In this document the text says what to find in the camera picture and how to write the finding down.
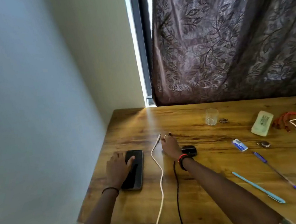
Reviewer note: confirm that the white and blue eraser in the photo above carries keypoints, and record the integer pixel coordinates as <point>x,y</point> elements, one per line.
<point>240,145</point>

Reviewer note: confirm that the person's right forearm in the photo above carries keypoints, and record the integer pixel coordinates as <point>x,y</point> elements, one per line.
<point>230,197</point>

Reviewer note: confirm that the black thread wristband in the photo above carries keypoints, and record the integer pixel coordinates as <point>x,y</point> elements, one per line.
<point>110,188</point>

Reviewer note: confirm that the small dark metal clip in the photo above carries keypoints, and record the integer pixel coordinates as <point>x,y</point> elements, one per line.
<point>223,120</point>

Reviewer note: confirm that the person's right hand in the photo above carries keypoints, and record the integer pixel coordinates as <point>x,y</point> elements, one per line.
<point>171,146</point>

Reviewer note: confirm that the person's left forearm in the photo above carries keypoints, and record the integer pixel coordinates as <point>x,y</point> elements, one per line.
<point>97,223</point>

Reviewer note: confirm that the brown leaf-patterned curtain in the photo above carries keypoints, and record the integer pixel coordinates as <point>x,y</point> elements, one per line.
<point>222,38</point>

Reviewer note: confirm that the clear drinking glass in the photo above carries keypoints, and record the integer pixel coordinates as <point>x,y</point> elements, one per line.
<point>212,118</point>

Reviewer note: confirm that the red wristband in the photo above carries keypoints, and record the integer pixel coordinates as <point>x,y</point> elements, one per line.
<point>181,157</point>

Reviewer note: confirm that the light blue pen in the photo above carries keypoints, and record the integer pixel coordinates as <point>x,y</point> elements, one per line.
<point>258,187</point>

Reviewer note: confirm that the black earbuds case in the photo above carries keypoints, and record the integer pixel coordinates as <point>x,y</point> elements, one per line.
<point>189,149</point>

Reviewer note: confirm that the pale green plastic case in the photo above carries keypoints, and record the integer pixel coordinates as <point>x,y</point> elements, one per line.
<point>262,123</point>

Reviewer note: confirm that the small round silver object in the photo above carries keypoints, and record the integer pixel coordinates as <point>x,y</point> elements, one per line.
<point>263,144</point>

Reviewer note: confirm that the blue capped clear pen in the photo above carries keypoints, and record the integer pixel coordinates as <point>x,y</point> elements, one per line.
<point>260,158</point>

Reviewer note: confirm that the person's left hand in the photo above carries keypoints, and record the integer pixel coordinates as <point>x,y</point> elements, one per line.
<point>116,171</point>

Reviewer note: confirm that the black smartphone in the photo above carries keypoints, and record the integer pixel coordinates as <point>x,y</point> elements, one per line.
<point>136,177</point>

